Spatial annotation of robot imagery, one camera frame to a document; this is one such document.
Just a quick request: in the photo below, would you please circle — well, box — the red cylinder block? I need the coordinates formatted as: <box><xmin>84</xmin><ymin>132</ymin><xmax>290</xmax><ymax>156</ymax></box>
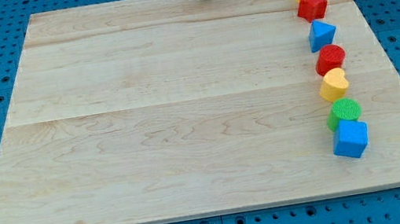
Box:
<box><xmin>315</xmin><ymin>44</ymin><xmax>346</xmax><ymax>76</ymax></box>

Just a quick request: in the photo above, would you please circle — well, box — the light wooden board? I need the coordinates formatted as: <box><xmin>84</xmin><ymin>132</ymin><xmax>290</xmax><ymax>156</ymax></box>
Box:
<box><xmin>0</xmin><ymin>0</ymin><xmax>400</xmax><ymax>224</ymax></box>

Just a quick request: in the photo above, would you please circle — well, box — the blue cube block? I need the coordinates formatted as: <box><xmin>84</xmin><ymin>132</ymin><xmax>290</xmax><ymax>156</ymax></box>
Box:
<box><xmin>333</xmin><ymin>119</ymin><xmax>369</xmax><ymax>158</ymax></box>

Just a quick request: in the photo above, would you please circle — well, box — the green cylinder block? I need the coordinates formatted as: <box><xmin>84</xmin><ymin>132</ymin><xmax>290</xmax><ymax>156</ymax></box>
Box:
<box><xmin>327</xmin><ymin>97</ymin><xmax>362</xmax><ymax>132</ymax></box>

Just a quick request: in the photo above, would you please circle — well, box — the yellow heart block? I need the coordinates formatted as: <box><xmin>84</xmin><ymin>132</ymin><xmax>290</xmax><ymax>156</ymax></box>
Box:
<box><xmin>319</xmin><ymin>68</ymin><xmax>350</xmax><ymax>103</ymax></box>

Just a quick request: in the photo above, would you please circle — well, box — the red star block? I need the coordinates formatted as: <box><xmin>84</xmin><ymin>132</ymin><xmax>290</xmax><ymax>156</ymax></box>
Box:
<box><xmin>297</xmin><ymin>0</ymin><xmax>328</xmax><ymax>23</ymax></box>

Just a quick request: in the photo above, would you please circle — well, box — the blue triangle block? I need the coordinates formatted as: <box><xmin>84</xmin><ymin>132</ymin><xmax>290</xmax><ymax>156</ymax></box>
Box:
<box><xmin>308</xmin><ymin>20</ymin><xmax>336</xmax><ymax>53</ymax></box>

